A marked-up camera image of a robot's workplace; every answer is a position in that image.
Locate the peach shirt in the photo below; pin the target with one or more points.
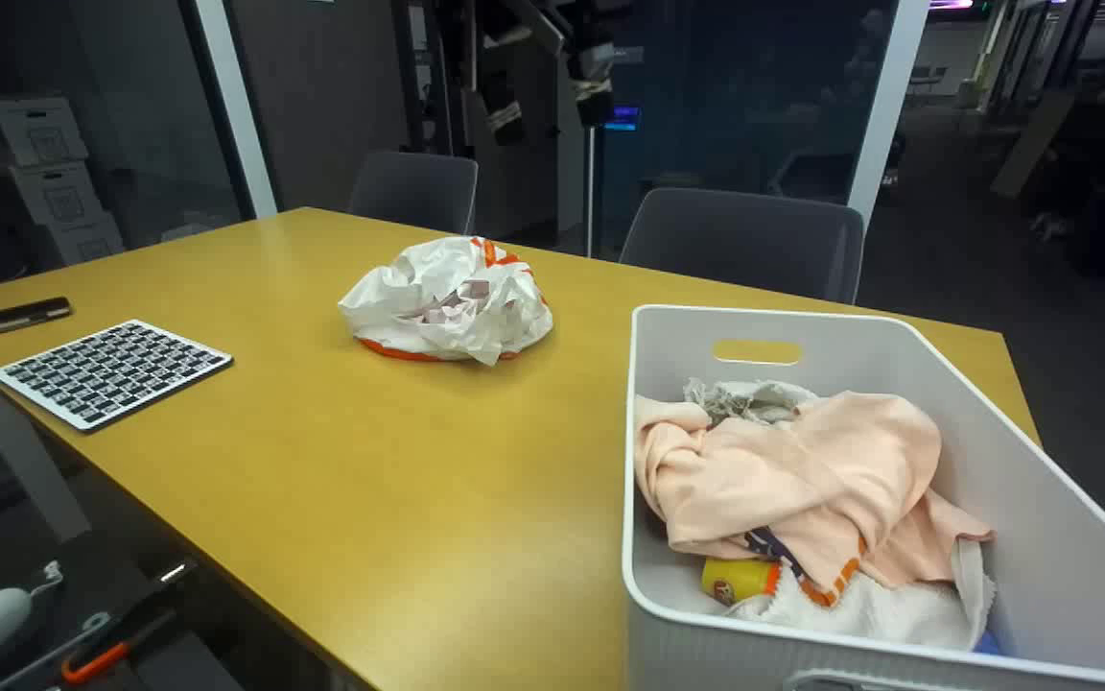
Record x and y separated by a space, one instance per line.
821 473

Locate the white orange plastic bag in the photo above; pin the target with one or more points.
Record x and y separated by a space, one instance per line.
448 301

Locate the white plastic basket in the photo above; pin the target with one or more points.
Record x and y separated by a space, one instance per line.
1026 514

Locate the grey office chair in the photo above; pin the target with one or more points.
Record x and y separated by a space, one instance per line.
745 236
415 189

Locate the blue lit display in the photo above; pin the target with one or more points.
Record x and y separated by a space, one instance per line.
617 122

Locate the yellow play dough cup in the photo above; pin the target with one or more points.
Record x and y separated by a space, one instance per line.
730 582

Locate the black white calibration checkerboard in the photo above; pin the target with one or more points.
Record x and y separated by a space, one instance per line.
112 370

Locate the white labelled cardboard box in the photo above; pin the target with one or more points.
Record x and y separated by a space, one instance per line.
39 129
62 199

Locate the black marker pen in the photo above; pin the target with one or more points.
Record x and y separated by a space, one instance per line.
11 318

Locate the white window frame post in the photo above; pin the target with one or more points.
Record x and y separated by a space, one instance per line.
234 109
892 100

